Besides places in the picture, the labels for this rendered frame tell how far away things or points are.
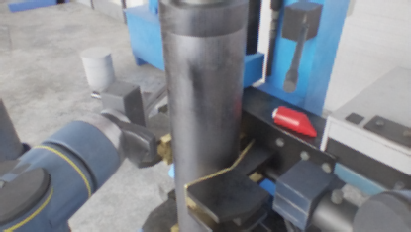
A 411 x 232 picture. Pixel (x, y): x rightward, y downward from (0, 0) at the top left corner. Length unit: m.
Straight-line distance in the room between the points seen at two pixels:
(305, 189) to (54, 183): 0.63
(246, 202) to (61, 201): 0.53
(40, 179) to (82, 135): 0.09
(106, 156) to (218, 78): 0.37
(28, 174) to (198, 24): 0.44
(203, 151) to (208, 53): 0.29
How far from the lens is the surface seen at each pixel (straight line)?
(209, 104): 0.81
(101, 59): 3.46
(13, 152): 2.19
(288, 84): 0.67
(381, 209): 0.25
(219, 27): 0.73
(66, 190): 0.47
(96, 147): 0.50
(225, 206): 0.87
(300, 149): 1.00
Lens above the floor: 1.67
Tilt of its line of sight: 35 degrees down
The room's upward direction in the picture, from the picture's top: 1 degrees counter-clockwise
